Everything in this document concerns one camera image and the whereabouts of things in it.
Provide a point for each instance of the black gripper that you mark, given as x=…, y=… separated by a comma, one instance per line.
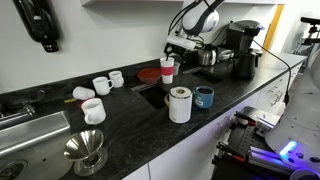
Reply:
x=185, y=51

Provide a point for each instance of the white cup with pink sleeve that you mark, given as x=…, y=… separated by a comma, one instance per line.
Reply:
x=167, y=70

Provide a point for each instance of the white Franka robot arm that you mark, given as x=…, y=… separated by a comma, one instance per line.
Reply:
x=300, y=123

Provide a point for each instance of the small clear glass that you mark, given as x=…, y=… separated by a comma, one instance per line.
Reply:
x=177, y=68

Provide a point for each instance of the steel carafe with black lid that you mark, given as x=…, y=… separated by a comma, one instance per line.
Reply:
x=207, y=57

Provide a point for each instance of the small white mug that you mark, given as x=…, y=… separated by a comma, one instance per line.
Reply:
x=116, y=79

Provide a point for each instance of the white cylindrical canister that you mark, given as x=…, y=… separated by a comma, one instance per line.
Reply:
x=180, y=108

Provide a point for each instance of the blue mug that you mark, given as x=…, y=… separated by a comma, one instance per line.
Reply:
x=203, y=99

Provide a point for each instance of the black coffee machine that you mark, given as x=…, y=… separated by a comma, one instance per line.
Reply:
x=240, y=35

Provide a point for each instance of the black kettle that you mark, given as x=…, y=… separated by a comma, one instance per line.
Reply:
x=245, y=66

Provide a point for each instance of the large white mug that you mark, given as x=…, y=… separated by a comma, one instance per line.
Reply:
x=95, y=113

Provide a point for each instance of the yellow strip item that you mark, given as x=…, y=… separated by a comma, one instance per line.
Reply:
x=70, y=100

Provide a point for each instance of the black perforated cart top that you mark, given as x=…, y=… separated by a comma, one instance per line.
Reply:
x=243, y=136

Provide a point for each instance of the steel cone coffee dripper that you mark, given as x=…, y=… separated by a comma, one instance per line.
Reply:
x=83, y=145

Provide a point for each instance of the aluminium profile bar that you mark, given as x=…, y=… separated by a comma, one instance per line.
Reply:
x=270, y=158

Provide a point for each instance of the steel faucet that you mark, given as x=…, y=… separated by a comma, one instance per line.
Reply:
x=28, y=106

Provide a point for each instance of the stainless steel sink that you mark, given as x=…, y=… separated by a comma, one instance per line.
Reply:
x=30, y=133

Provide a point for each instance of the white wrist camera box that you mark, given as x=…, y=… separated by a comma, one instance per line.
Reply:
x=181, y=42

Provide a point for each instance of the yellow door frame strip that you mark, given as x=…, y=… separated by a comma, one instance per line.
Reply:
x=272, y=28

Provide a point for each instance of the black wall dispenser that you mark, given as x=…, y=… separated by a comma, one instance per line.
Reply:
x=38, y=20

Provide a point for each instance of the black camera tripod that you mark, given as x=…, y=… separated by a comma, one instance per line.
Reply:
x=311, y=31

